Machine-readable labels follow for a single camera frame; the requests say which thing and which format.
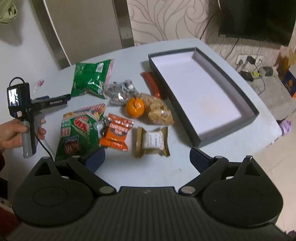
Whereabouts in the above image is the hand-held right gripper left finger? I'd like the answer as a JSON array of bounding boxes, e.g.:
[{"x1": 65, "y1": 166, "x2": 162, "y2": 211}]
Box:
[{"x1": 34, "y1": 147, "x2": 117, "y2": 195}]

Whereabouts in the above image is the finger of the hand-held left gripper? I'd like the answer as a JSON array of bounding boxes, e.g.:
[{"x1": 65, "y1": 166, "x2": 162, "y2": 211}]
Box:
[{"x1": 47, "y1": 94, "x2": 71, "y2": 101}]

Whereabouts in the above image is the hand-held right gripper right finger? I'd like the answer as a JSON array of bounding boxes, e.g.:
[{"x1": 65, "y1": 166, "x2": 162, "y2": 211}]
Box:
[{"x1": 179, "y1": 147, "x2": 263, "y2": 195}]

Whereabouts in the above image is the plain green snack bag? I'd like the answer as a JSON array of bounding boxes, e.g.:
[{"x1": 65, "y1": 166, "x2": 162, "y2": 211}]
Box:
[{"x1": 70, "y1": 59, "x2": 115, "y2": 99}]

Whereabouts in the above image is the orange snack packet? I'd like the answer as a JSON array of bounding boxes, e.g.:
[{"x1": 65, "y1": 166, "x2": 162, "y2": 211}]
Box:
[{"x1": 99, "y1": 113, "x2": 135, "y2": 152}]

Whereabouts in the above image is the green red-print snack bag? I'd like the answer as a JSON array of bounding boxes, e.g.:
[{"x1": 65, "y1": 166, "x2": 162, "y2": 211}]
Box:
[{"x1": 55, "y1": 103, "x2": 106, "y2": 162}]

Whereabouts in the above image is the gold pastry packet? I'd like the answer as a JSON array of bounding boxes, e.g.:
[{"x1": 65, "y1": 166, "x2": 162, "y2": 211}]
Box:
[{"x1": 135, "y1": 126, "x2": 171, "y2": 159}]

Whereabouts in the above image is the clear bag of dark nuts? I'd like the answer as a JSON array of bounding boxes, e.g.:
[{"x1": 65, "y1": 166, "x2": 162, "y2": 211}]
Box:
[{"x1": 105, "y1": 79, "x2": 141, "y2": 106}]

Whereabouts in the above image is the tan coated peanut bag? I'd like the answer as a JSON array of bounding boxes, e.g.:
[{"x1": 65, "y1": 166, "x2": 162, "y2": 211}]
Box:
[{"x1": 140, "y1": 92, "x2": 174, "y2": 126}]

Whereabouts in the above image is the orange tangerine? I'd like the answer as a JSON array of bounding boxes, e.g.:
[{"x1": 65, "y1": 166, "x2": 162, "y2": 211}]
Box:
[{"x1": 125, "y1": 97, "x2": 146, "y2": 118}]

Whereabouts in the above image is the black box with white inside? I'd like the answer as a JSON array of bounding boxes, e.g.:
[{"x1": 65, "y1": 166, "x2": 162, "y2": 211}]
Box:
[{"x1": 148, "y1": 47, "x2": 260, "y2": 148}]

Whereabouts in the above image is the red-orange stick packet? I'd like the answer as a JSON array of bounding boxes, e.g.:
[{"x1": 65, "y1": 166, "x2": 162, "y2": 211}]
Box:
[{"x1": 141, "y1": 71, "x2": 166, "y2": 99}]

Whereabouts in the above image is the person's left hand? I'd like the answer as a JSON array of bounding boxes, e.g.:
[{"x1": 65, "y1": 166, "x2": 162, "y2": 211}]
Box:
[{"x1": 0, "y1": 118, "x2": 47, "y2": 153}]

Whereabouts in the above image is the small pink white wrapper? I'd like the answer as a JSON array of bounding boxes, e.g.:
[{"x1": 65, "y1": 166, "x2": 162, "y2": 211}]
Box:
[{"x1": 32, "y1": 79, "x2": 45, "y2": 93}]

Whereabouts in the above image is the beige metal-framed chair back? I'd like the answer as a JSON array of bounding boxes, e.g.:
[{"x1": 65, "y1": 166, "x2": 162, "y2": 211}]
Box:
[{"x1": 32, "y1": 0, "x2": 135, "y2": 69}]

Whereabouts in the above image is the pale green hanging bag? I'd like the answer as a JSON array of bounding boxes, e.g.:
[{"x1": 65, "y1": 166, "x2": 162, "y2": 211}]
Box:
[{"x1": 0, "y1": 0, "x2": 18, "y2": 24}]

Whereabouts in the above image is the black power brick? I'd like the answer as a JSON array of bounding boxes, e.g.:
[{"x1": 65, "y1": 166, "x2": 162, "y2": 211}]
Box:
[{"x1": 240, "y1": 70, "x2": 254, "y2": 82}]

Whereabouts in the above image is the person's dark red clothing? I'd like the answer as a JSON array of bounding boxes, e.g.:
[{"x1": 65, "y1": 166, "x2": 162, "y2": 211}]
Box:
[{"x1": 0, "y1": 177, "x2": 21, "y2": 235}]

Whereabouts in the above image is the grey charger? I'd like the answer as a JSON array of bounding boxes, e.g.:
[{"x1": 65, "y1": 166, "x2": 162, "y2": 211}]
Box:
[{"x1": 262, "y1": 66, "x2": 275, "y2": 77}]

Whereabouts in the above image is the blue orange cardboard box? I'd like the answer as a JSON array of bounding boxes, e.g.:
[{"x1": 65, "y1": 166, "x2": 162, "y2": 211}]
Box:
[{"x1": 276, "y1": 45, "x2": 296, "y2": 99}]

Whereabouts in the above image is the black television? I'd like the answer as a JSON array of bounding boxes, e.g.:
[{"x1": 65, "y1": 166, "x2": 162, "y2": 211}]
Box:
[{"x1": 218, "y1": 0, "x2": 295, "y2": 46}]

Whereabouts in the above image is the black floor cable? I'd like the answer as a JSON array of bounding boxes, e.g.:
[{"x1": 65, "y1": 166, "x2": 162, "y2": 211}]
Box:
[{"x1": 254, "y1": 75, "x2": 266, "y2": 96}]

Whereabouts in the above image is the black television cable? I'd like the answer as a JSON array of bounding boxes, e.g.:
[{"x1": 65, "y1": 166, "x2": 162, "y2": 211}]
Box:
[{"x1": 224, "y1": 37, "x2": 240, "y2": 61}]

